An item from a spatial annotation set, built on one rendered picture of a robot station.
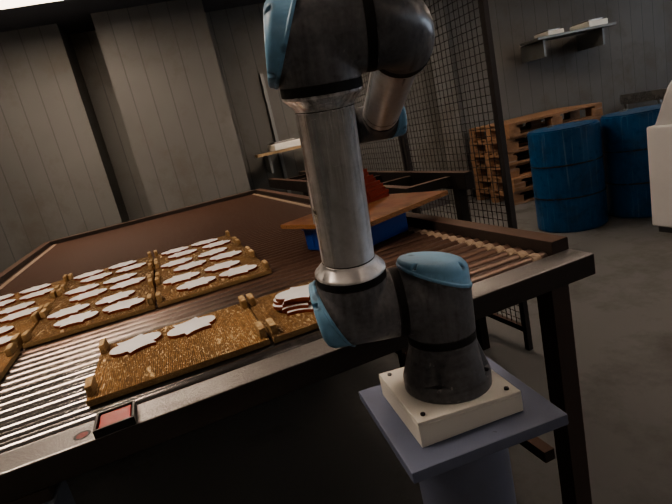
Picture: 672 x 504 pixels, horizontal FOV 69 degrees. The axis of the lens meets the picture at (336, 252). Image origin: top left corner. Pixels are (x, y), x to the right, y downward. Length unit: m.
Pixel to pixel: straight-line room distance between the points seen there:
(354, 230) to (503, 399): 0.37
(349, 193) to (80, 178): 5.53
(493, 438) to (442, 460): 0.09
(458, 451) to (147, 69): 5.49
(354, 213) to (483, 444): 0.40
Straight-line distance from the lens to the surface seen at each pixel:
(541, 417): 0.89
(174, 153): 5.86
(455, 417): 0.84
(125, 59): 5.99
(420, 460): 0.82
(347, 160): 0.71
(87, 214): 6.17
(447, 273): 0.78
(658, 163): 4.68
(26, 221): 6.33
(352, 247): 0.74
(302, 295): 1.31
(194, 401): 1.07
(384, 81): 0.84
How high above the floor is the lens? 1.37
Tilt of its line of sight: 14 degrees down
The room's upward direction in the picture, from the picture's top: 13 degrees counter-clockwise
